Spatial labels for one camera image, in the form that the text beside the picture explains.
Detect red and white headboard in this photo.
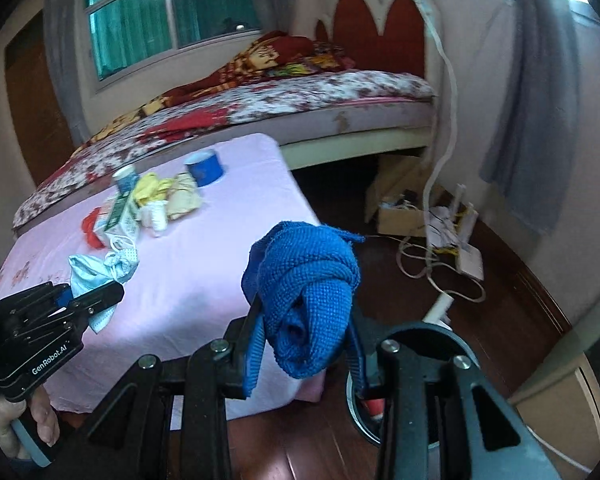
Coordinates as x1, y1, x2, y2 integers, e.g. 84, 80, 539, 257
315, 0, 441, 81

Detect yellow cloth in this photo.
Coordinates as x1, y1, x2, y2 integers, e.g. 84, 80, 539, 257
132, 172, 176, 208

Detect blue face mask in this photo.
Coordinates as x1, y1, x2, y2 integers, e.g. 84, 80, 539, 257
69, 254, 126, 335

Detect red cloth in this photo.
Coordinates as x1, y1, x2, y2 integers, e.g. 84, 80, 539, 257
81, 207, 111, 248

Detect blue paper cup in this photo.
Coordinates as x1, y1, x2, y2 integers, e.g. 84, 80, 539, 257
111, 164, 141, 196
185, 149, 226, 187

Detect floral bed sheet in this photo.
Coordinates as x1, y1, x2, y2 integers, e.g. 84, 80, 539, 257
12, 70, 436, 226

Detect brown wooden door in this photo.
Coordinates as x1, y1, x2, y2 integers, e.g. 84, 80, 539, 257
2, 7, 76, 186

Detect round trash bin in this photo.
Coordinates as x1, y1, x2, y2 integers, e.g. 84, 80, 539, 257
345, 360, 446, 453

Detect white hanging cable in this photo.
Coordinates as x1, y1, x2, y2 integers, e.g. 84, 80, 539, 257
407, 0, 458, 201

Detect blue knitted cloth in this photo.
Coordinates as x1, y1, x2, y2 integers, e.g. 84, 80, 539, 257
241, 220, 366, 380

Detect cream cloth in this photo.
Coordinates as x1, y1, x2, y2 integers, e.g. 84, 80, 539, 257
167, 171, 203, 221

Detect bed mattress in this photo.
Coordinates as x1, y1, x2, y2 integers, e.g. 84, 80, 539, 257
12, 95, 438, 233

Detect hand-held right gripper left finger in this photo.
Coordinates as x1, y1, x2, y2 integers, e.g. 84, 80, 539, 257
77, 296, 273, 480

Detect red printed blanket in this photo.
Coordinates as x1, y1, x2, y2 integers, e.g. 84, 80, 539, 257
75, 30, 356, 156

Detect white cabinet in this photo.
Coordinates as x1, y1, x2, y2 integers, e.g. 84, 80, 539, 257
510, 350, 600, 476

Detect white power strip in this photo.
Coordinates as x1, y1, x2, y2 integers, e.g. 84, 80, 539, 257
430, 185, 486, 281

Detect person's left hand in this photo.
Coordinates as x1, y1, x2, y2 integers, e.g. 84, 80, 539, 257
0, 385, 61, 461

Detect white plug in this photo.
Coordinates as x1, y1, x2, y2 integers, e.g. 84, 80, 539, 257
422, 292, 456, 328

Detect green and white carton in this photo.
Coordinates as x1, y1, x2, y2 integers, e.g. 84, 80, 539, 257
92, 192, 142, 248

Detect cream bed frame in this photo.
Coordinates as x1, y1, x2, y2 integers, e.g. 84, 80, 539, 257
280, 125, 433, 171

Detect pink table cover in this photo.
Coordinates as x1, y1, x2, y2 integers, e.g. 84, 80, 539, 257
0, 132, 331, 418

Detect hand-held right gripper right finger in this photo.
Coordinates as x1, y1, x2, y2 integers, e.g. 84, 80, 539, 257
347, 310, 563, 480

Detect cardboard box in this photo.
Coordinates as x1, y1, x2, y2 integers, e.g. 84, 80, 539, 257
365, 155, 448, 238

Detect window with teal glass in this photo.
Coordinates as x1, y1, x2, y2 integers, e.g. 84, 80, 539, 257
82, 0, 263, 81

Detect white face mask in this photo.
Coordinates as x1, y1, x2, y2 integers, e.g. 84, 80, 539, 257
102, 237, 141, 281

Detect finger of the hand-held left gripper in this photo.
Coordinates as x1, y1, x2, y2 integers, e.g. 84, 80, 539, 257
55, 280, 126, 322
0, 282, 73, 317

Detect white floor cables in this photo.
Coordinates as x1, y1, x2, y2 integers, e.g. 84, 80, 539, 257
397, 232, 486, 303

